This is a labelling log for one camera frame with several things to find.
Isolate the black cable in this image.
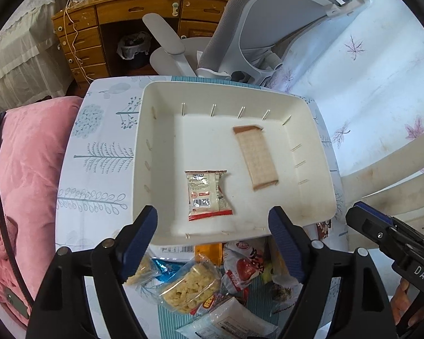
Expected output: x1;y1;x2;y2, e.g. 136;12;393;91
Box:
0;155;34;308

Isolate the large clear blue snack bag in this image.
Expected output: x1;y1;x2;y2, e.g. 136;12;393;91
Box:
177;298;278;339

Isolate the dark seaweed snack pack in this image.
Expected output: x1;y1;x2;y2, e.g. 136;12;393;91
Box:
190;288;250;316

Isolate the blue foil candy packet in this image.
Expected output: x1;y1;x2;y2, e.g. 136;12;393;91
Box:
152;258;184;283

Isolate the patterned tablecloth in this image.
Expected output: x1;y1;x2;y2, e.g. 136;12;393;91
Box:
54;75;351;339

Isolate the lace covered cabinet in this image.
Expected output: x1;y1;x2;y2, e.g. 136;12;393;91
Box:
0;0;73;112

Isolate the yellow fried cake bag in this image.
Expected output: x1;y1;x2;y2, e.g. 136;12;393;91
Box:
268;237;298;288

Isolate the brown chocolate bar wrapper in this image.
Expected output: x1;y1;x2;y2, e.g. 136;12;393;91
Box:
316;220;332;240

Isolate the person right hand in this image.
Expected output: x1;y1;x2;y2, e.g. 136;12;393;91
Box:
390;278;424;327

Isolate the rice cracker pack large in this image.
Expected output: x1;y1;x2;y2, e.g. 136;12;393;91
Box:
157;254;221;314

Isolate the orange snack packet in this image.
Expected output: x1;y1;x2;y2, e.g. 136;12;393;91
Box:
194;243;224;266

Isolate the grey office chair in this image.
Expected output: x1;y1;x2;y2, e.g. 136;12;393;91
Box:
142;0;370;85

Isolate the long wafer biscuit pack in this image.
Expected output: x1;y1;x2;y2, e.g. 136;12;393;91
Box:
233;125;279;191

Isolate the white plastic storage tray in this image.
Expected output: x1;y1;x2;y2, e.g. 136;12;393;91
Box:
132;81;337;246

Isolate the rice cracker pack small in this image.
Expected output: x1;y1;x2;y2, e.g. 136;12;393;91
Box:
125;252;159;285

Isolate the wooden desk with drawers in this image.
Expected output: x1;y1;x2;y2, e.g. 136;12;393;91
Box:
52;0;228;96

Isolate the floral curtain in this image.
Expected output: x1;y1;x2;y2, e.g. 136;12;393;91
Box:
268;0;424;233

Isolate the small white red snack packet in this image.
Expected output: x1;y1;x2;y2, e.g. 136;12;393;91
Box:
185;170;233;221

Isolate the red date snack bag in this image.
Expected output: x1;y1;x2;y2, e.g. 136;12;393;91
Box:
222;237;267;295

